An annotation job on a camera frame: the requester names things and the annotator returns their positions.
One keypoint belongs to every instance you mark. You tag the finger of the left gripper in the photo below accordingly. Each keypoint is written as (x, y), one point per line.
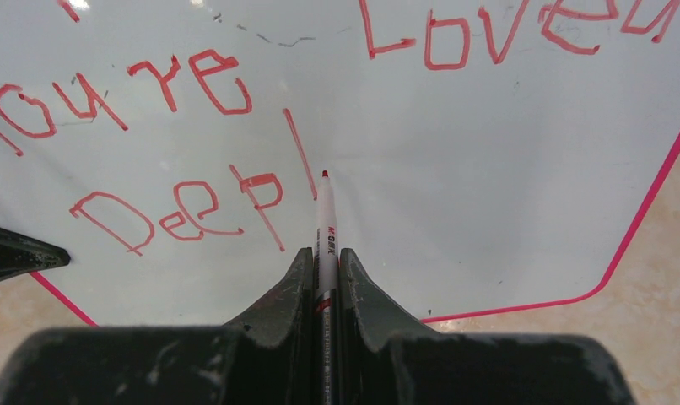
(20, 254)

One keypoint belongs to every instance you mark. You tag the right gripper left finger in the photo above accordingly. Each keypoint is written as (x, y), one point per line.
(258, 357)

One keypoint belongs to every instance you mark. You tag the red marker pen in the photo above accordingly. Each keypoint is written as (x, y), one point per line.
(325, 292)

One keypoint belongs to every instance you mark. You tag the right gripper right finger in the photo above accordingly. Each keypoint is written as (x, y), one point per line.
(400, 360)

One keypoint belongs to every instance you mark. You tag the pink-framed whiteboard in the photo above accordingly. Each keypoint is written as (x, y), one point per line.
(484, 154)

